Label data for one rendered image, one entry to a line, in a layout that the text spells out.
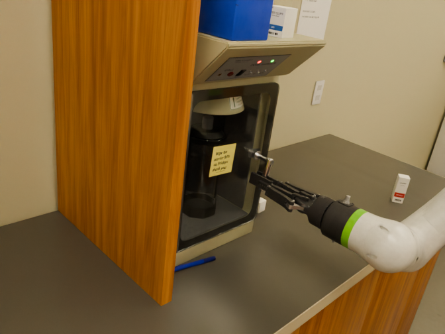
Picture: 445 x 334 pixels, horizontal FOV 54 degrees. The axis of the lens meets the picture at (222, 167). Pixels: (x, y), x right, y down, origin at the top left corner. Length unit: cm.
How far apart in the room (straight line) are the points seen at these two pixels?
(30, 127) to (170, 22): 59
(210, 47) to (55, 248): 65
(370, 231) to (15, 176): 90
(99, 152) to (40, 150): 27
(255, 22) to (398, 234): 50
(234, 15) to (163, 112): 22
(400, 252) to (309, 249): 40
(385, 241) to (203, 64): 50
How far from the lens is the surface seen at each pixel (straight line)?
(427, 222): 106
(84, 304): 103
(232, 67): 89
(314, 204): 102
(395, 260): 95
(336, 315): 138
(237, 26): 82
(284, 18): 96
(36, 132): 127
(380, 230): 95
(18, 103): 123
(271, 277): 114
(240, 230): 126
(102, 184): 108
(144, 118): 88
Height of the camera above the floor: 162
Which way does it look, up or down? 24 degrees down
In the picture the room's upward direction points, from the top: 8 degrees clockwise
